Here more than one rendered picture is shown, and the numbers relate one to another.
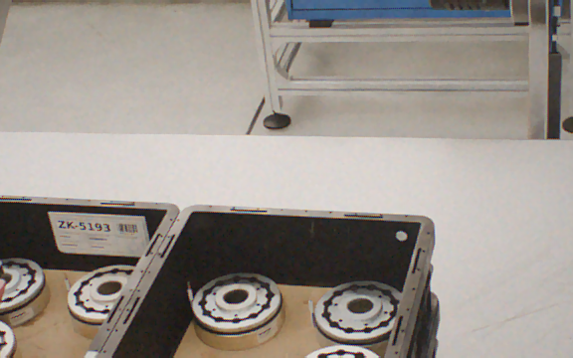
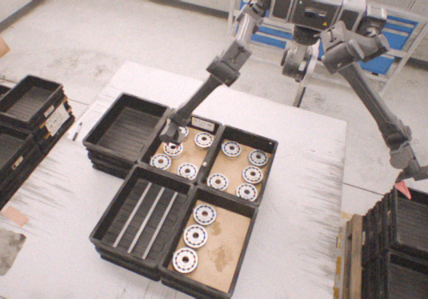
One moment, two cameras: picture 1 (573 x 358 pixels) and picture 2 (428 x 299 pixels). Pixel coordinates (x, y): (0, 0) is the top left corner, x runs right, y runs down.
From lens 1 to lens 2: 0.52 m
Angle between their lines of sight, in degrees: 20
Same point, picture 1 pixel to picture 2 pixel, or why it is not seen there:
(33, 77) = (162, 30)
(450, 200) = (275, 120)
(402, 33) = (263, 47)
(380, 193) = (260, 114)
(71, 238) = (195, 123)
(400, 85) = (258, 60)
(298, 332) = (243, 157)
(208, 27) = (209, 25)
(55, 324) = (190, 143)
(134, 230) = (211, 125)
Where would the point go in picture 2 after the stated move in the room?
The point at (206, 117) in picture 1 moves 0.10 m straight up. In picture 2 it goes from (207, 55) to (207, 47)
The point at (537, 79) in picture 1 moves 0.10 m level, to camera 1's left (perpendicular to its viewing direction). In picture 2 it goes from (300, 90) to (286, 89)
